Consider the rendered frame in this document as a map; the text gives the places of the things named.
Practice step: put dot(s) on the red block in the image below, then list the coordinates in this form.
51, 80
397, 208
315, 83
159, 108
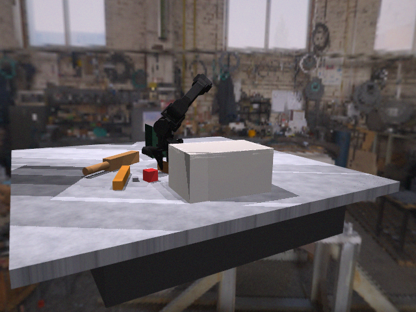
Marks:
150, 175

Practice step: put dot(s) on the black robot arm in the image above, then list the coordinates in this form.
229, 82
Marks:
175, 114

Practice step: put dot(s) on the orange block with cylindrical handle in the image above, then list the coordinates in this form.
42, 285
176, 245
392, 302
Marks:
113, 162

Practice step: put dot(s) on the brown cylinder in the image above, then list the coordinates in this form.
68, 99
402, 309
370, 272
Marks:
165, 167

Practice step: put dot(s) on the orange bar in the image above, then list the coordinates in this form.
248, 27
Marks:
121, 178

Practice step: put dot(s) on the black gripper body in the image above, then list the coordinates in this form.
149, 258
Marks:
150, 150

